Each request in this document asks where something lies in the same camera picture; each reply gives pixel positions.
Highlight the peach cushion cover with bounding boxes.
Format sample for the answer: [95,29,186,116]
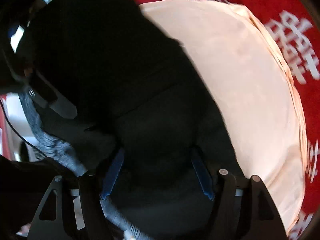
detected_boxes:
[140,0,308,231]

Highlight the black cable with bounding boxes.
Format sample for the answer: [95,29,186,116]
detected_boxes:
[0,97,48,160]

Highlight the black pants with blue trim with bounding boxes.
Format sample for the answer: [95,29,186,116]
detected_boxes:
[17,0,243,239]

